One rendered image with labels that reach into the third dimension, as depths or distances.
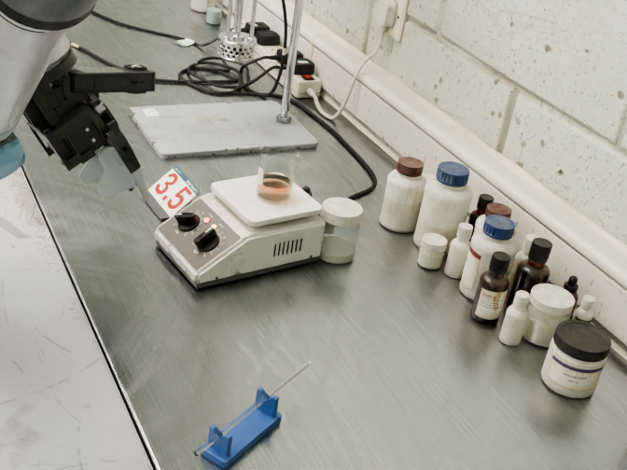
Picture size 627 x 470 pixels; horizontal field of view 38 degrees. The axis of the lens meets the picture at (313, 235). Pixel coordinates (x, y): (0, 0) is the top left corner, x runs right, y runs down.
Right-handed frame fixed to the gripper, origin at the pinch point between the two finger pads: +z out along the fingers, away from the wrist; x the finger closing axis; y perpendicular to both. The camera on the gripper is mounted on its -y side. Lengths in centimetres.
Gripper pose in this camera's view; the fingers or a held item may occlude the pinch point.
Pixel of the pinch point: (138, 184)
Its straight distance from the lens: 119.3
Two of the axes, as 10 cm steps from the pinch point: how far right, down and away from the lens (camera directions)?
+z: 3.5, 7.3, 5.8
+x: 5.7, 3.2, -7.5
